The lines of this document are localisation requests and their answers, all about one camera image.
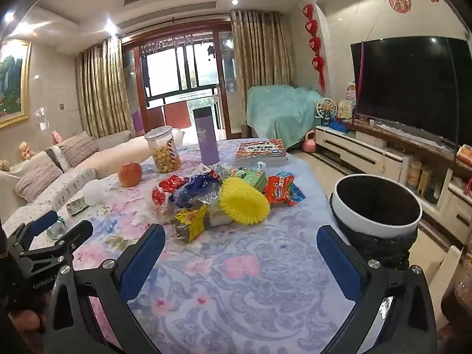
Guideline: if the blue wrapper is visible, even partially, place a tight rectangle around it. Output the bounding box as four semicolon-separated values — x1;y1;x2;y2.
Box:
173;173;224;207

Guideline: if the red orange snack packet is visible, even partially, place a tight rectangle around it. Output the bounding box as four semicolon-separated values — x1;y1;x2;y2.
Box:
263;171;307;206

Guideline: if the beige sofa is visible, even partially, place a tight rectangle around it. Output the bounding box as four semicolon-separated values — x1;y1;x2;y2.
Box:
0;129;185;229

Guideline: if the green snack packet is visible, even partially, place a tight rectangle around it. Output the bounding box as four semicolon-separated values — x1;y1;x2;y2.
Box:
230;168;268;192

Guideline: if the yellow round spiky plastic piece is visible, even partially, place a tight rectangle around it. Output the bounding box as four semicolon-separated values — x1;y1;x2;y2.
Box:
219;177;271;225

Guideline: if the pink striped cushion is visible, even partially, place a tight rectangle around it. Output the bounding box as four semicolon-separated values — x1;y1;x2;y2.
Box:
58;131;99;168
14;155;64;203

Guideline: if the white tissue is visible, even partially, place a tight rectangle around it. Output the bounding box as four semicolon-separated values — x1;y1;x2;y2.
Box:
206;203;237;227

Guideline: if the ferris wheel toy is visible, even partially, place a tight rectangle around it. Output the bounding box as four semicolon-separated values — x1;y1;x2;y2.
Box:
315;98;338;126

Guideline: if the teal furniture cover cloth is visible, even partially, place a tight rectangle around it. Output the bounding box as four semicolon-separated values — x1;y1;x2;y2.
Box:
245;85;325;150

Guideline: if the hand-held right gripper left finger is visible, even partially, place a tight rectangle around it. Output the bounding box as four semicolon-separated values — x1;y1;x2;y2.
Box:
44;224;166;354

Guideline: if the white television cabinet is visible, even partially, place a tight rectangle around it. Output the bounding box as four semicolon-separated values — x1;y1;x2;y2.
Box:
314;120;472;233

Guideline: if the yellow jar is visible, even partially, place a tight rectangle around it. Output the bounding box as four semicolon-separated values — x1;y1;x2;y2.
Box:
409;161;423;189

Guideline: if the gold framed landscape painting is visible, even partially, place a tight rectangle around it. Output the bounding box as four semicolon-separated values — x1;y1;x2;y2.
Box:
0;39;32;130

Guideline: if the beige cardboard box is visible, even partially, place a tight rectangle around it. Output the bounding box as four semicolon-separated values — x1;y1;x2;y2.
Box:
440;245;463;325

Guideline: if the small red packet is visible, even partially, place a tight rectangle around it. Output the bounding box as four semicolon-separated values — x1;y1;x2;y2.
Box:
158;175;190;193

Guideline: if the white round bin black liner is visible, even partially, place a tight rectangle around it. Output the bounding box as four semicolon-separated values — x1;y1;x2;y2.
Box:
329;173;423;270

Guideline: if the red hanging heart decoration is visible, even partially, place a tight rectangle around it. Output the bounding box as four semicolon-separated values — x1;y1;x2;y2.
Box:
302;4;327;93

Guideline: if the golden curtain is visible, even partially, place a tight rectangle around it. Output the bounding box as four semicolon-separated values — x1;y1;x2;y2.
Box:
230;9;296;137
76;37;134;139

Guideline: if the wooden balcony door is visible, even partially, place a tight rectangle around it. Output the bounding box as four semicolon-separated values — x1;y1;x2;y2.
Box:
121;22;237;133

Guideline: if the stack of picture books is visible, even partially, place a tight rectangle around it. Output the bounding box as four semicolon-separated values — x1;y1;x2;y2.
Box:
235;139;288;168

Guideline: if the black television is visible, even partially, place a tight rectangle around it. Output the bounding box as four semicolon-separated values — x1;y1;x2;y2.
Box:
350;36;472;148

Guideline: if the pastel toy house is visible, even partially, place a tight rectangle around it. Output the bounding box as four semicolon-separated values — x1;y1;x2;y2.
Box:
337;81;358;120

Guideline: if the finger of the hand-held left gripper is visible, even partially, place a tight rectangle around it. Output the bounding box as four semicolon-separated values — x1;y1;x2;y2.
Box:
20;220;94;264
7;211;59;249

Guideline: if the person's left hand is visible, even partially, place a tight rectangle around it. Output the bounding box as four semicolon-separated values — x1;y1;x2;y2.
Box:
11;308;43;334

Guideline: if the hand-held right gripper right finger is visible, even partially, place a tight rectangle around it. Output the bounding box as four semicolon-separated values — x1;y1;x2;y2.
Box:
316;225;437;354

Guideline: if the blue toy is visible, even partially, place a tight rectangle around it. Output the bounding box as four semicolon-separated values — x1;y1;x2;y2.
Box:
328;117;356;133

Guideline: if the clear jar of snack balls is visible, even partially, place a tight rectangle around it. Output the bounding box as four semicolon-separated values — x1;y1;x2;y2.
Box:
144;125;182;175

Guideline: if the purple thermos bottle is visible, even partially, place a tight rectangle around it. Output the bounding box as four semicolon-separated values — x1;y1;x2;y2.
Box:
192;107;221;165

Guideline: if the red apple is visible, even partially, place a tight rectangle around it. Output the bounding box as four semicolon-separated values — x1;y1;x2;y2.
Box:
117;161;143;187

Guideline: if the teddy bear toy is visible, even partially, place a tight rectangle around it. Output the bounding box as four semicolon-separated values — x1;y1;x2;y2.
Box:
18;141;35;161

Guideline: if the pink kettlebell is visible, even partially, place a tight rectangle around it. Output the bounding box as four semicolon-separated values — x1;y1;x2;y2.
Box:
302;130;318;153

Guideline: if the green white crumpled packet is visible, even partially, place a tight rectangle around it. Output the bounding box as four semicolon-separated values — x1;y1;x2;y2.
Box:
67;198;89;215

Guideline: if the yellow brown snack packet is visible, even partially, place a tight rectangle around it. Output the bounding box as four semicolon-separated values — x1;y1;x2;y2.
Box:
170;204;209;244

